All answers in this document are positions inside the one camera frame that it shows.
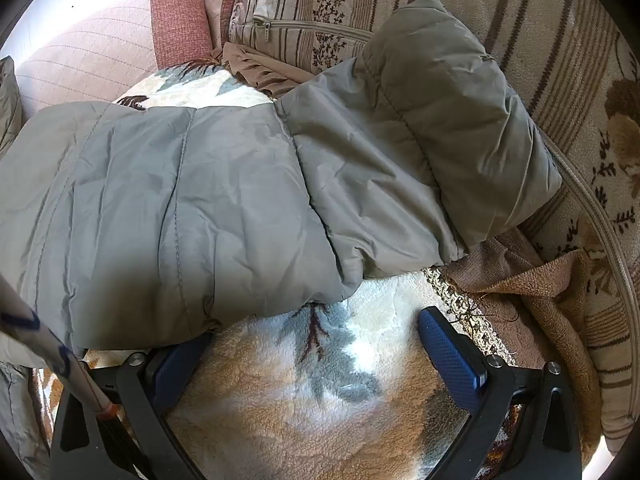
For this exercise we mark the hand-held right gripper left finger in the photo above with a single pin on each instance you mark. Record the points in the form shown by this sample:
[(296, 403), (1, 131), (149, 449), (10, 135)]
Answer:
[(172, 377)]

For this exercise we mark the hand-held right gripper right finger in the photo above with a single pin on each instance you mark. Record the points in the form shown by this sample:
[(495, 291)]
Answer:
[(450, 355)]

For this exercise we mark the grey padded jacket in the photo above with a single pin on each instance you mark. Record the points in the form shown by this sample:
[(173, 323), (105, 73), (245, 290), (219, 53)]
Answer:
[(210, 195)]

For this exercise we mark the brown terry towel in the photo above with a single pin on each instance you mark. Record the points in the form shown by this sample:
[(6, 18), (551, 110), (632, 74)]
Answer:
[(540, 310)]

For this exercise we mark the leaf print fleece blanket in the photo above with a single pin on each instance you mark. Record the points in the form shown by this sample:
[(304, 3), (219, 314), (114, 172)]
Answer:
[(300, 400)]

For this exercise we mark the brown ruffled cloth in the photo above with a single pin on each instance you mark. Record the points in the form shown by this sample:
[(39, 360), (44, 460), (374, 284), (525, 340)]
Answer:
[(260, 72)]

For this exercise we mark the striped floral sofa cushion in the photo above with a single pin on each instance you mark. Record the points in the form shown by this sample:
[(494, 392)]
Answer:
[(560, 50)]

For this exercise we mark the pink quilted sofa armrest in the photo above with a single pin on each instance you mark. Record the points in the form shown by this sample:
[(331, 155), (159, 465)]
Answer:
[(90, 45)]

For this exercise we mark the pink quilted sofa back cushion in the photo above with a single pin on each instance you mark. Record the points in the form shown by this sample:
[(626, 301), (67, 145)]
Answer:
[(220, 0)]

